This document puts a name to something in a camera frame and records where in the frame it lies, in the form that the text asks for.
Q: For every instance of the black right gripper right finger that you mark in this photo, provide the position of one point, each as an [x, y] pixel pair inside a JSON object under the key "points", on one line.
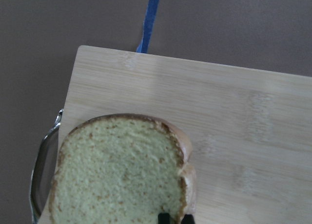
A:
{"points": [[188, 219]]}

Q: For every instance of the bamboo cutting board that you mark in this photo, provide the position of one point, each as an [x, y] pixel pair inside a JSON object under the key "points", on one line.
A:
{"points": [[251, 130]]}

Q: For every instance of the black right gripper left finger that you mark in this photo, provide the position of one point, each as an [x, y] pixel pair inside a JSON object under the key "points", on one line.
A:
{"points": [[164, 218]]}

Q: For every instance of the bread slice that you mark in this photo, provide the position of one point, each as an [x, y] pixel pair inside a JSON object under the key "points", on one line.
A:
{"points": [[123, 169]]}

